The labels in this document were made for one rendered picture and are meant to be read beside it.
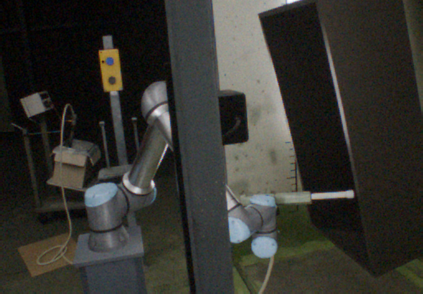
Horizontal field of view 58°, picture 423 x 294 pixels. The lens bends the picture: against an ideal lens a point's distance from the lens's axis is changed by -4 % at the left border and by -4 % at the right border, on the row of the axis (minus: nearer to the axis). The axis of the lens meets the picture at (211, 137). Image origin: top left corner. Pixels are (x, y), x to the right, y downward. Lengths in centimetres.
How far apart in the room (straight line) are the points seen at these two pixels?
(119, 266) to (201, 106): 141
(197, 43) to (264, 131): 215
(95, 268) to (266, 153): 136
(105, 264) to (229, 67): 139
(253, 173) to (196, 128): 216
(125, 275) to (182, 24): 149
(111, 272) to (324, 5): 139
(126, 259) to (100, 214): 23
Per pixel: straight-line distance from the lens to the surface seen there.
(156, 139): 165
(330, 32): 150
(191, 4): 49
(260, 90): 257
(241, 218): 130
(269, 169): 268
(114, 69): 256
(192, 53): 48
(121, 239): 187
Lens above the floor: 144
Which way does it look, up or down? 11 degrees down
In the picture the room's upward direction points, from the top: 5 degrees counter-clockwise
